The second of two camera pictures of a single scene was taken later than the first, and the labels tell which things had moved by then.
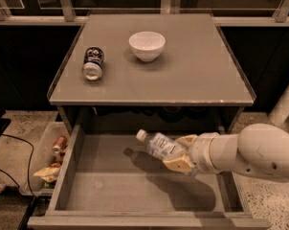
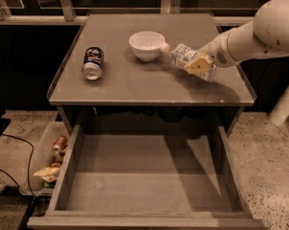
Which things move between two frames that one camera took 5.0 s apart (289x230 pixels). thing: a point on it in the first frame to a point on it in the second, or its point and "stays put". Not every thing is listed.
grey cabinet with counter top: (196, 85) stays put
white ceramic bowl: (147, 45) stays put
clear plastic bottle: (160, 145) to (181, 56)
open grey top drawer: (109, 181) stays put
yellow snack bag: (48, 174) stays put
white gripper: (200, 152) to (216, 53)
